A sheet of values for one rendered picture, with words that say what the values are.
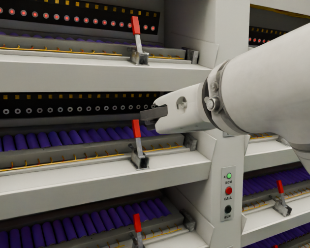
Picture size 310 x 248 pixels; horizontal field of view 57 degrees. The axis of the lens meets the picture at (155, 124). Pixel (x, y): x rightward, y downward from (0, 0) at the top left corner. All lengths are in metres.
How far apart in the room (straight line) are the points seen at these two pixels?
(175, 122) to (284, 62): 0.15
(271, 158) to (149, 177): 0.34
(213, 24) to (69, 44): 0.28
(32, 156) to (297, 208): 0.72
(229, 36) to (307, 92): 0.42
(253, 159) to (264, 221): 0.18
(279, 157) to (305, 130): 0.53
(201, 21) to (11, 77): 0.39
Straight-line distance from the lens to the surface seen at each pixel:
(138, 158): 0.53
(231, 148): 0.65
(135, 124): 0.55
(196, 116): 0.32
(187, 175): 0.60
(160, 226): 0.68
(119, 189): 0.53
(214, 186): 0.64
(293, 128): 0.27
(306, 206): 0.96
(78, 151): 0.55
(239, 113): 0.28
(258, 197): 0.87
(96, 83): 0.49
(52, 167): 0.53
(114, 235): 0.63
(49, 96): 0.63
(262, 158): 0.74
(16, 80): 0.46
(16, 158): 0.53
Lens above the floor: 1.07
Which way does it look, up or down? 7 degrees down
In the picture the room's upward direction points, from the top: straight up
